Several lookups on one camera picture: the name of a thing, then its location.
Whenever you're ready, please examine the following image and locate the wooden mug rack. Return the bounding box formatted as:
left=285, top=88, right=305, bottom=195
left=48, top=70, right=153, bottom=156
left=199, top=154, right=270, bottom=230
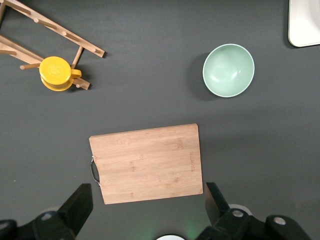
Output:
left=0, top=0, right=106, bottom=90

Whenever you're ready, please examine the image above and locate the bamboo cutting board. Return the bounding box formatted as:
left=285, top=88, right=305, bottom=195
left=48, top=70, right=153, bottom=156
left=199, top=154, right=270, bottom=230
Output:
left=89, top=123, right=204, bottom=205

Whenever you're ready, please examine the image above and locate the mint green bowl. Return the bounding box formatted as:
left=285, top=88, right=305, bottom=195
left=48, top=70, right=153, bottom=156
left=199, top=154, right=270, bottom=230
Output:
left=202, top=43, right=255, bottom=98

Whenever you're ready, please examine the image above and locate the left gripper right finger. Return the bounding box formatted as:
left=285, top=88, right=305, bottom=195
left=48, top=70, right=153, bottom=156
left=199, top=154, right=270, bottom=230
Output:
left=197, top=182, right=261, bottom=240

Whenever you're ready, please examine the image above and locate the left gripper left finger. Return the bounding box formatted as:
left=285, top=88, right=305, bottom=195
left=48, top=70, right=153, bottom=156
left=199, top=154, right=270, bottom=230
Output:
left=32, top=183, right=94, bottom=240

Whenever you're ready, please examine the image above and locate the cream bear print tray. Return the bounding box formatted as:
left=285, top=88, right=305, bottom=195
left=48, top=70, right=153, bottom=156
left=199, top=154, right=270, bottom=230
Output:
left=287, top=0, right=320, bottom=48

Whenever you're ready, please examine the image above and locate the yellow mug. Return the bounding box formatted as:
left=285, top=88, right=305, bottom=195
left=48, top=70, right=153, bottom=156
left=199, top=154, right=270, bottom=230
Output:
left=39, top=56, right=83, bottom=92

